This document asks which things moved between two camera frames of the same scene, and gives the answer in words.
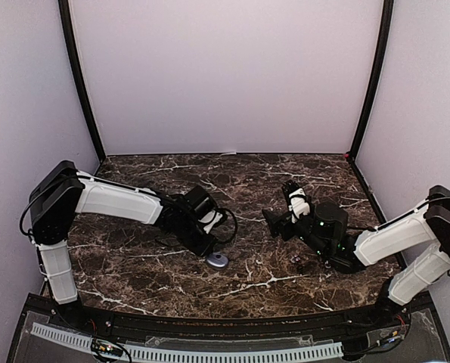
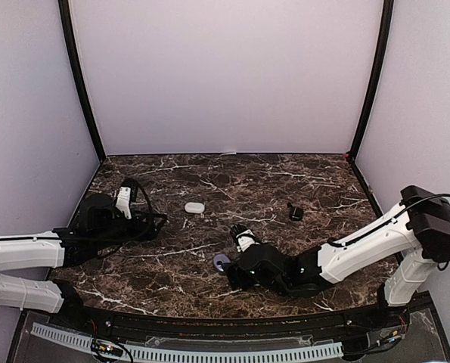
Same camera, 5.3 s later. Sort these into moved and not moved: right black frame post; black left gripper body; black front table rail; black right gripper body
Moved: black right gripper body; black left gripper body
Not moved: black front table rail; right black frame post
